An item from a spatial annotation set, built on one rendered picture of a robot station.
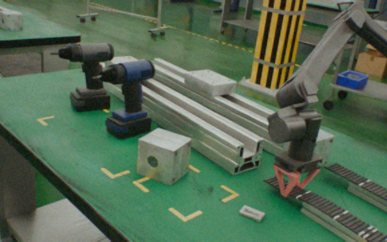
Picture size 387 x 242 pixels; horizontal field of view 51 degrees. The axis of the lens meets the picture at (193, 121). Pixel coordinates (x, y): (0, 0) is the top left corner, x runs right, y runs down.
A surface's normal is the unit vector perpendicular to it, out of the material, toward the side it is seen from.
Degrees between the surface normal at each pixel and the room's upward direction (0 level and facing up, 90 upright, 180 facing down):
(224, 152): 90
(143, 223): 0
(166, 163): 90
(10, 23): 90
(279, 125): 89
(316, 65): 42
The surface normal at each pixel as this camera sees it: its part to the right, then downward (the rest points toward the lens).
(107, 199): 0.11, -0.92
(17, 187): 0.68, 0.34
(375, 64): -0.67, 0.19
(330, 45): 0.47, -0.42
